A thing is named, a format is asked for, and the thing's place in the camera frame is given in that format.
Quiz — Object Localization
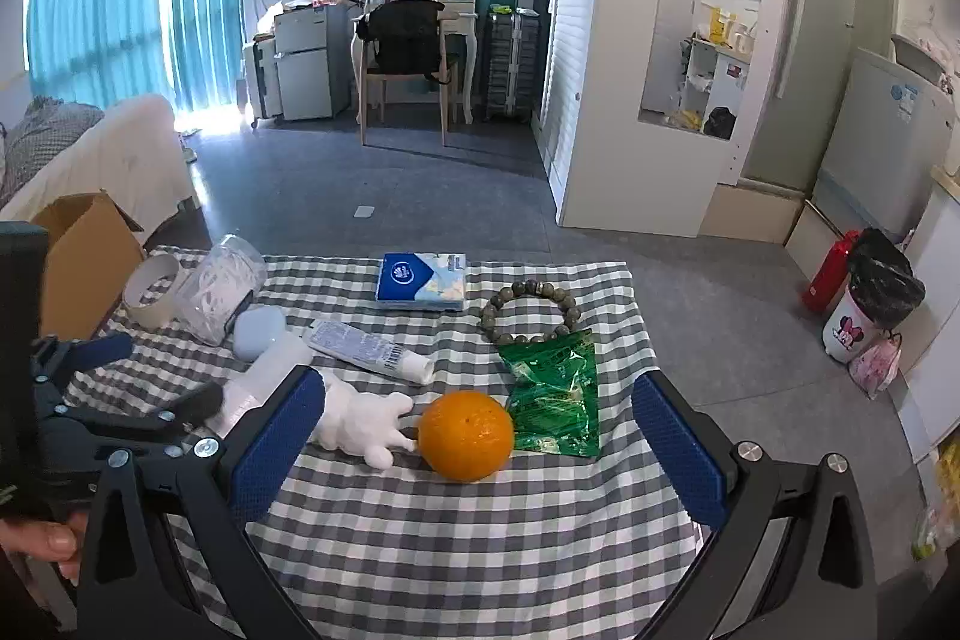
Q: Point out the small black bag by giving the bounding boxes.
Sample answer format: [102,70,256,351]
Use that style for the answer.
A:
[703,106,740,141]

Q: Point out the grey checkered tablecloth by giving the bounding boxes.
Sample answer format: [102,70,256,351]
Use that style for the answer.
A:
[64,246,702,640]

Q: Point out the white bottle pale blue cap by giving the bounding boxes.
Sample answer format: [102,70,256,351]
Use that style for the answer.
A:
[217,305,317,431]

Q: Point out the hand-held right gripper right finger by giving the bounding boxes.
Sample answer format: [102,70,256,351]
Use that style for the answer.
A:
[630,370,878,640]

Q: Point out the brown bead bracelet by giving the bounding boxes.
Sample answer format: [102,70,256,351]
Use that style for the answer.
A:
[478,282,575,348]

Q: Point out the orange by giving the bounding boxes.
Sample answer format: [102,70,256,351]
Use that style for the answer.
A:
[418,389,516,483]

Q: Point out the black bag on floor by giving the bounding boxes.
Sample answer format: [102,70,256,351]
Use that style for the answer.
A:
[821,227,927,363]

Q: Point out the beige tape roll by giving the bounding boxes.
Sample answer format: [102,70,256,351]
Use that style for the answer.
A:
[122,253,189,332]

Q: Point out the clear plastic jar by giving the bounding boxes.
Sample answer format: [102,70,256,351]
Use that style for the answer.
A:
[174,235,269,345]

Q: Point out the wooden chair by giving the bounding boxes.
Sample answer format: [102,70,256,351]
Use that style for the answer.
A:
[352,0,460,148]

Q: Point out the white plush toy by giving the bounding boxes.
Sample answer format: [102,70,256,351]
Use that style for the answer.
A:
[310,370,417,470]

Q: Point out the brown cardboard box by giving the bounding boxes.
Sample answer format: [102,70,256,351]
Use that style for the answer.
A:
[30,191,148,341]

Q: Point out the white vanity table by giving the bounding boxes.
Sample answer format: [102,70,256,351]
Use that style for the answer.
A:
[352,0,479,125]

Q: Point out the person's left hand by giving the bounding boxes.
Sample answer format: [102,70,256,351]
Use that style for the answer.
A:
[0,509,92,585]

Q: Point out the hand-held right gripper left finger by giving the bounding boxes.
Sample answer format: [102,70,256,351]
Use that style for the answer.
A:
[75,364,327,640]

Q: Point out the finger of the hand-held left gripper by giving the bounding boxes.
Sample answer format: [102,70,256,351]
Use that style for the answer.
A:
[32,332,137,402]
[43,382,228,459]

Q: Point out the green snack packet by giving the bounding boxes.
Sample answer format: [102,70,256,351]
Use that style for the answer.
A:
[499,329,603,459]

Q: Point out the white suitcase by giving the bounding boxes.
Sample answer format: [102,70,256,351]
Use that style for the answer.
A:
[242,36,280,128]

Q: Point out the grey checkered blanket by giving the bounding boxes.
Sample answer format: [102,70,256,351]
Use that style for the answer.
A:
[0,96,106,200]

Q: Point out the blue tissue pack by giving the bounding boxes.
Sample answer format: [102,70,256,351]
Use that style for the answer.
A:
[375,252,467,311]

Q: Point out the white covered bed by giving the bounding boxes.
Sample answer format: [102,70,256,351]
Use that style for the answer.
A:
[0,92,200,229]

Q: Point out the white cream tube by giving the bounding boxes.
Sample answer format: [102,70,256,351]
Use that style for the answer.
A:
[304,319,436,384]

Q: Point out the pink plastic bag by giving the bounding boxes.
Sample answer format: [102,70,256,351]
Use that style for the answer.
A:
[849,332,903,401]

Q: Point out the grey drawer tower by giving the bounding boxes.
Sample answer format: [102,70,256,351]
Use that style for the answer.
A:
[484,6,542,124]

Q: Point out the wide teal curtain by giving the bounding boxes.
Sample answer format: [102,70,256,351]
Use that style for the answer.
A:
[26,0,170,110]

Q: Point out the white mini fridge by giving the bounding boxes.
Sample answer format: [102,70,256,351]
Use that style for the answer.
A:
[272,2,353,122]

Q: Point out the red bottle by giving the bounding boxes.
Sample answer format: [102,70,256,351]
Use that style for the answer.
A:
[802,229,863,315]

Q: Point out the white refrigerator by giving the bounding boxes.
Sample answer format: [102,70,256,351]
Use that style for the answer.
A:
[814,36,960,238]

